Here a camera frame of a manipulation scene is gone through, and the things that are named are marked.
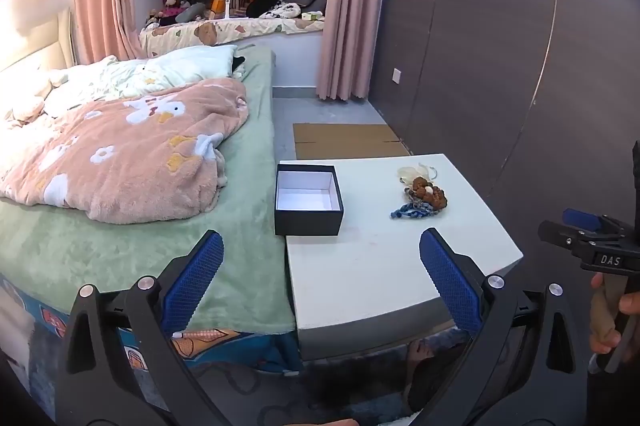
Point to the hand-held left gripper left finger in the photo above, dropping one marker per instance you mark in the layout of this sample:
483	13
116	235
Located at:
200	271

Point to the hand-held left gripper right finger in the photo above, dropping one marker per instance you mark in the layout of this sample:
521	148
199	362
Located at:
450	281

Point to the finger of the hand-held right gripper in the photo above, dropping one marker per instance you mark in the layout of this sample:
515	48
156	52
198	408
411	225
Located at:
582	221
557	233

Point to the black box with white inside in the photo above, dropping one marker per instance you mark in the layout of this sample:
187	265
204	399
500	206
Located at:
307	223

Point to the person's right hand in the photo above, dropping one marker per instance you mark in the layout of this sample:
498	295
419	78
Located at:
602	316

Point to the white side table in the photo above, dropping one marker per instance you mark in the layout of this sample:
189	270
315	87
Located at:
375	266

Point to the blue printed bed skirt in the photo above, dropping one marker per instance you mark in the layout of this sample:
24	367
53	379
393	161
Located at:
215	346

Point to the pink floral fleece blanket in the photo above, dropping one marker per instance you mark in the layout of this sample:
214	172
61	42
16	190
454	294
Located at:
125	156

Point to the flat brown cardboard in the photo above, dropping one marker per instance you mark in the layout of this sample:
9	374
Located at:
345	141

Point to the dark brown wardrobe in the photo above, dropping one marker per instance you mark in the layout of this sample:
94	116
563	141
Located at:
500	56

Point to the pale green and white quilt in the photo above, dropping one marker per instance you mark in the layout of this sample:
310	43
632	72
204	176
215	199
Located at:
165	68

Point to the printed window seat cushion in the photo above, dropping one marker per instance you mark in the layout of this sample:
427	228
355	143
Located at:
235	31

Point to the pile of plush toys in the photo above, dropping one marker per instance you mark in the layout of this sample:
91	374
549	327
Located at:
172	8

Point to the white patterned cloth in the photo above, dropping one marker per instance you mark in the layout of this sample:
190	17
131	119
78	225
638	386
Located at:
282	10

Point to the cream padded headboard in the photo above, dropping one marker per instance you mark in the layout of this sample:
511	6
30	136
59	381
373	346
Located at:
35	41

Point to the white wall socket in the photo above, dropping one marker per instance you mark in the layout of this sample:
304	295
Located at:
397	75

